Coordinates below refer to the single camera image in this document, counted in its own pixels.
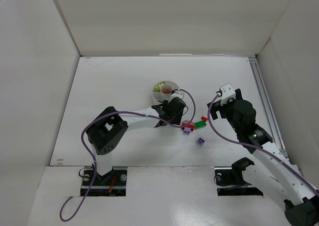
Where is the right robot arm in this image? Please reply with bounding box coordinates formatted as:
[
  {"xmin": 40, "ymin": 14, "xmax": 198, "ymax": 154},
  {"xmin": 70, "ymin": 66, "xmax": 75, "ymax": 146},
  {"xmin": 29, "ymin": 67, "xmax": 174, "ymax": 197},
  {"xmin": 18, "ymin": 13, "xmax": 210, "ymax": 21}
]
[{"xmin": 207, "ymin": 84, "xmax": 319, "ymax": 226}]

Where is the brown lego plate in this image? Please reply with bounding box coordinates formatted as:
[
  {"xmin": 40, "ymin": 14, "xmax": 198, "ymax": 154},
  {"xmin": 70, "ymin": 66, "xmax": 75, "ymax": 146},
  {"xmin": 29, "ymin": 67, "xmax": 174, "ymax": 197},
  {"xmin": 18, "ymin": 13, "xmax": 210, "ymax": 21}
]
[{"xmin": 161, "ymin": 84, "xmax": 172, "ymax": 95}]

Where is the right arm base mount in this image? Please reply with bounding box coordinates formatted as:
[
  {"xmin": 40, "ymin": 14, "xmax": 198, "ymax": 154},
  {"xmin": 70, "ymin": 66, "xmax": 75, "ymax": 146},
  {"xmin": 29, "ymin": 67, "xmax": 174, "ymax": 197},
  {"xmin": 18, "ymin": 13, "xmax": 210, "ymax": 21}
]
[{"xmin": 214, "ymin": 157, "xmax": 264, "ymax": 196}]

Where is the red pink lego figure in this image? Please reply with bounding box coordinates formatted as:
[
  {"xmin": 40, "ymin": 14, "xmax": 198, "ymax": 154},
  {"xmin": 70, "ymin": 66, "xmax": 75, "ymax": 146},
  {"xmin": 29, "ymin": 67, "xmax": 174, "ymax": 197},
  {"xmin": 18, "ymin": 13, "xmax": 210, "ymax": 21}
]
[{"xmin": 181, "ymin": 120, "xmax": 195, "ymax": 135}]

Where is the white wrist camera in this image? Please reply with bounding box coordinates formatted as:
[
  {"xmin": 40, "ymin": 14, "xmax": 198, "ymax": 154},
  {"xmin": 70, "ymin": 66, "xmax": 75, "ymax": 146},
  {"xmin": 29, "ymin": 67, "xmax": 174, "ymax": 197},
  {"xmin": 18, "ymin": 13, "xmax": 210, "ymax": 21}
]
[
  {"xmin": 168, "ymin": 89, "xmax": 185, "ymax": 102},
  {"xmin": 216, "ymin": 83, "xmax": 236, "ymax": 106}
]

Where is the white round divided container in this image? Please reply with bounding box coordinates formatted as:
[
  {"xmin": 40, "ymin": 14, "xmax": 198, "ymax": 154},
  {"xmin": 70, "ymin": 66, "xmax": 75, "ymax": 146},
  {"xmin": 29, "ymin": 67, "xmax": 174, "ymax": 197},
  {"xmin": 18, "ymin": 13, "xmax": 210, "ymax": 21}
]
[{"xmin": 152, "ymin": 80, "xmax": 184, "ymax": 105}]

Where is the purple cable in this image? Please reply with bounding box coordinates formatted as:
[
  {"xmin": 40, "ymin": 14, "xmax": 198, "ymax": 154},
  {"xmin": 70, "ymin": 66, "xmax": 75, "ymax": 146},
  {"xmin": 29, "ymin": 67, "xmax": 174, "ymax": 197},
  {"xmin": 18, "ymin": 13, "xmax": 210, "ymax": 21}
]
[
  {"xmin": 59, "ymin": 88, "xmax": 196, "ymax": 222},
  {"xmin": 207, "ymin": 92, "xmax": 319, "ymax": 194}
]

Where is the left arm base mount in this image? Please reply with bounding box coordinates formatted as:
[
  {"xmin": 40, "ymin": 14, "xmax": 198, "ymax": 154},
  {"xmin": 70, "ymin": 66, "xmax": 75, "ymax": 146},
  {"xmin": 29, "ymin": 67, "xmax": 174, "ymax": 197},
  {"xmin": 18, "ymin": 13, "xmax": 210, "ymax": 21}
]
[{"xmin": 78, "ymin": 166, "xmax": 128, "ymax": 197}]

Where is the lime green lego brick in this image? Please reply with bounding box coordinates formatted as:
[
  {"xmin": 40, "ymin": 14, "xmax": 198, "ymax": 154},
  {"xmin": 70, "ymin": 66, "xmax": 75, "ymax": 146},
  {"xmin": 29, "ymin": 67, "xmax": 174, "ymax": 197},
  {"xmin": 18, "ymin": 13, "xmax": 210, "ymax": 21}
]
[{"xmin": 154, "ymin": 84, "xmax": 162, "ymax": 92}]

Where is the aluminium rail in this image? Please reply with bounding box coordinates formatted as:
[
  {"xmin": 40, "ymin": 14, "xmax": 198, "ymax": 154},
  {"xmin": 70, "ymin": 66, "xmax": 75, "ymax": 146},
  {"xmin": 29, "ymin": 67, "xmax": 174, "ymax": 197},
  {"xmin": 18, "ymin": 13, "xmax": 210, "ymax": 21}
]
[{"xmin": 248, "ymin": 57, "xmax": 286, "ymax": 150}]

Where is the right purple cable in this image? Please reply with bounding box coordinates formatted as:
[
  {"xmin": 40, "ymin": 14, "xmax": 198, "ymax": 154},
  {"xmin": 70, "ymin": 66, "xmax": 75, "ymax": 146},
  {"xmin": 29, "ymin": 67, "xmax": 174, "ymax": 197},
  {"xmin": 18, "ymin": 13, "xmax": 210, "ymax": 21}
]
[{"xmin": 207, "ymin": 92, "xmax": 319, "ymax": 194}]

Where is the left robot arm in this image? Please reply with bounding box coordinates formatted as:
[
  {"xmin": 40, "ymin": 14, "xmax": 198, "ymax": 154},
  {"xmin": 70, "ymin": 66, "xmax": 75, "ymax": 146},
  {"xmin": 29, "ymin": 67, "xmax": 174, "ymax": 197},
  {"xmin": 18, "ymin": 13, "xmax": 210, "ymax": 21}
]
[{"xmin": 85, "ymin": 97, "xmax": 186, "ymax": 185}]

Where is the purple lego brick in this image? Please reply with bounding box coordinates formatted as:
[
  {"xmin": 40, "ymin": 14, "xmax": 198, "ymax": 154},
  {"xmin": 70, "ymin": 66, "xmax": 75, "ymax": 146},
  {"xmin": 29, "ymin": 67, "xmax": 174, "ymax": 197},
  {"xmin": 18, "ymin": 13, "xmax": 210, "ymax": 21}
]
[{"xmin": 196, "ymin": 138, "xmax": 205, "ymax": 147}]

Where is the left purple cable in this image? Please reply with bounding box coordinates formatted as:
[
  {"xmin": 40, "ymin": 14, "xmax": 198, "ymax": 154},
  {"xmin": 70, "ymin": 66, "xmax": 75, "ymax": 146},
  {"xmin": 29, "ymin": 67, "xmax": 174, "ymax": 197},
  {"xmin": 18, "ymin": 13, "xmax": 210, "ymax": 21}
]
[{"xmin": 59, "ymin": 88, "xmax": 196, "ymax": 222}]

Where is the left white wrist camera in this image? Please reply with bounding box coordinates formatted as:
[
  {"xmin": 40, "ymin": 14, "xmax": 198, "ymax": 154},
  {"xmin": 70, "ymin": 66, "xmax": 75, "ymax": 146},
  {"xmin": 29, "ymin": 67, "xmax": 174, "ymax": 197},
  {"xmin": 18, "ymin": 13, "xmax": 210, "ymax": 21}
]
[{"xmin": 168, "ymin": 89, "xmax": 185, "ymax": 102}]

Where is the green lego plate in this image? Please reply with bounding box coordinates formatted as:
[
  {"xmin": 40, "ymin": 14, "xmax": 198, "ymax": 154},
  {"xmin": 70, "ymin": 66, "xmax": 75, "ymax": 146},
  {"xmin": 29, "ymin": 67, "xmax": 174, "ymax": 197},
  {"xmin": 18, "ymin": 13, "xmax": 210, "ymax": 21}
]
[{"xmin": 194, "ymin": 120, "xmax": 206, "ymax": 130}]

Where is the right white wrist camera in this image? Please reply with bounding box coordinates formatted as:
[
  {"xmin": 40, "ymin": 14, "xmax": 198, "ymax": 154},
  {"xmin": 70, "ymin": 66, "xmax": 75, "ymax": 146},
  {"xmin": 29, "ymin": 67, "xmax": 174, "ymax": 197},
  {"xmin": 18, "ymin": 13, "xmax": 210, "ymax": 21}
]
[{"xmin": 216, "ymin": 83, "xmax": 236, "ymax": 106}]

